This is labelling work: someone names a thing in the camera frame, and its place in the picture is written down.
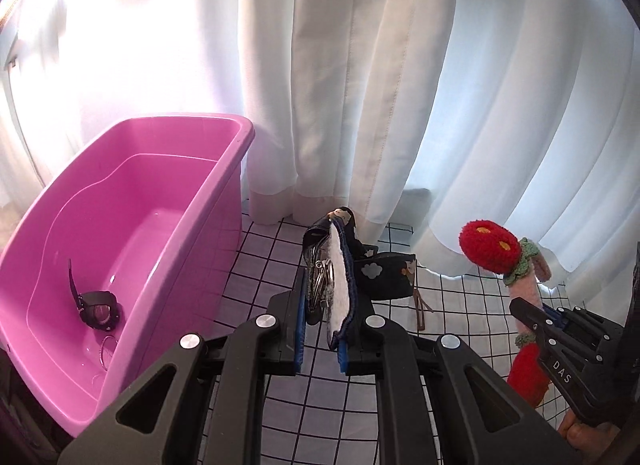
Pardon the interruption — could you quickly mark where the black lanyard with badge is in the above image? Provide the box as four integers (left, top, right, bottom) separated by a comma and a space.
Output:
301, 207, 417, 352

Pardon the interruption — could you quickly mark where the person's right hand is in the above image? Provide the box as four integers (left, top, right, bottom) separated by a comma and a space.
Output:
557, 407, 618, 465

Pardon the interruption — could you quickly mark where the silver metal ring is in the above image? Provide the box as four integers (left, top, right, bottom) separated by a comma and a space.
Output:
98, 336, 119, 371

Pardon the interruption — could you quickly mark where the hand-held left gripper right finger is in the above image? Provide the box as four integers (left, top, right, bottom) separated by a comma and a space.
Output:
336, 295, 583, 465

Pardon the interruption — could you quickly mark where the pink strawberry plush headband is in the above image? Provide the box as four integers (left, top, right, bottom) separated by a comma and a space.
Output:
460, 219, 553, 408

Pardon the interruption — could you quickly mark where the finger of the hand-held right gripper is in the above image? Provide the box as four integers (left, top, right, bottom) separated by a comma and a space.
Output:
509, 296, 577, 389
544, 305, 626, 346

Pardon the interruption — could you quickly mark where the black wrist watch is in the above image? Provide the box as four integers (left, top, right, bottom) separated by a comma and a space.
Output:
67, 259, 122, 331

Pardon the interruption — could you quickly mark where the pink plastic tub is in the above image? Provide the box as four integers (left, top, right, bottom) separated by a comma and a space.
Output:
0, 115, 256, 438

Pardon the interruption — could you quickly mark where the white black-grid tablecloth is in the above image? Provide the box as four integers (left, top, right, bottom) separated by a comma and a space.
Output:
200, 210, 591, 465

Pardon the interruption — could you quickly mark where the cream thick curtain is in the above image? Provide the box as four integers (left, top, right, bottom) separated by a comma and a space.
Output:
240, 0, 468, 241

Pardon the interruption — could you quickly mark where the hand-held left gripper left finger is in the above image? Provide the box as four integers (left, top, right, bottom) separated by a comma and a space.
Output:
57, 270, 308, 465

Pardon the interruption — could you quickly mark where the brown hair clip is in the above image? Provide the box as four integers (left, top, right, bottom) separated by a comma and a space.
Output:
412, 294, 437, 332

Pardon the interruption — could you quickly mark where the white sheer curtain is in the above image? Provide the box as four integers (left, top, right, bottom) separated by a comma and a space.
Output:
0, 0, 640, 293

